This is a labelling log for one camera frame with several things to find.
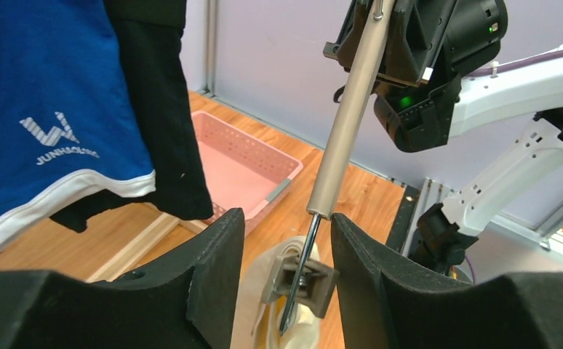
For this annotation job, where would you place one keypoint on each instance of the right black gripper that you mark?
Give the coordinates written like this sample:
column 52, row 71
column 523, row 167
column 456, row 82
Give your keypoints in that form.
column 426, row 37

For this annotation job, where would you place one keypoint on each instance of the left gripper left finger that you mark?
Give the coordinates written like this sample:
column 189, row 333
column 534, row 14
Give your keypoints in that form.
column 185, row 298

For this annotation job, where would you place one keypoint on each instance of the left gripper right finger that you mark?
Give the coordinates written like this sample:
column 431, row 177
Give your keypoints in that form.
column 389, row 301

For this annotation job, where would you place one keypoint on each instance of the beige underwear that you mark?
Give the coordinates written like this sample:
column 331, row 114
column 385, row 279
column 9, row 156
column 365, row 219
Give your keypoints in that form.
column 255, row 323

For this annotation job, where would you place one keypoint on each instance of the beige clip hanger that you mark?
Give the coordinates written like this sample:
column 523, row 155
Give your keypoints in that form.
column 341, row 140

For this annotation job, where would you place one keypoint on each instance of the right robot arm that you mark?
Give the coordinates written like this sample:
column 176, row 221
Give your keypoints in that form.
column 534, row 26

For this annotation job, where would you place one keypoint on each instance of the blue underwear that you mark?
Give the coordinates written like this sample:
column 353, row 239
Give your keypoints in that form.
column 67, row 127

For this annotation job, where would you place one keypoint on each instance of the black underwear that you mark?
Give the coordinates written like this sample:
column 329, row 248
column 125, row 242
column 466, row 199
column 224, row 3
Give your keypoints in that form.
column 150, row 42

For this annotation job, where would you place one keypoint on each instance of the wooden clothes rack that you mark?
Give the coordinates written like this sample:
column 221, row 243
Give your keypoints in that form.
column 140, row 245

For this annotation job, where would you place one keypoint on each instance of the pink plastic basket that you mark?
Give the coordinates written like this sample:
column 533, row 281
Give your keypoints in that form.
column 242, row 171

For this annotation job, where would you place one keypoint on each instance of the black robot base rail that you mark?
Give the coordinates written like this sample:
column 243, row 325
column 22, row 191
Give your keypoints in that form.
column 401, row 224

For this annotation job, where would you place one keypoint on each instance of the aluminium frame post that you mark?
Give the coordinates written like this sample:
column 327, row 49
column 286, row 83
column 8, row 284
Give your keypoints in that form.
column 211, row 47

